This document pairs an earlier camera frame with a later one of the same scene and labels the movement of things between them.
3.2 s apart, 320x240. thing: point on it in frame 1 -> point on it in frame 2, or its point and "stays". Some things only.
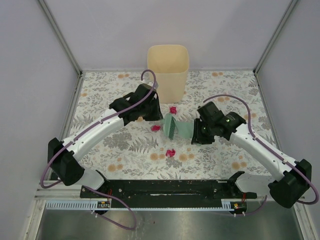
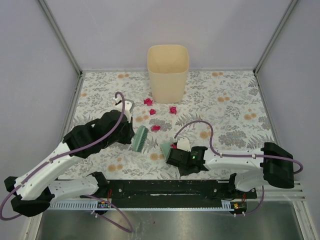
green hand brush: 169,125 -> 140,136
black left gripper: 157,115 -> 127,139
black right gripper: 198,137 -> 183,172
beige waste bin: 170,63 stays
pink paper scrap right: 173,110 stays
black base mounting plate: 168,190 stays
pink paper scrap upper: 155,128 stays
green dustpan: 185,133 -> 166,147
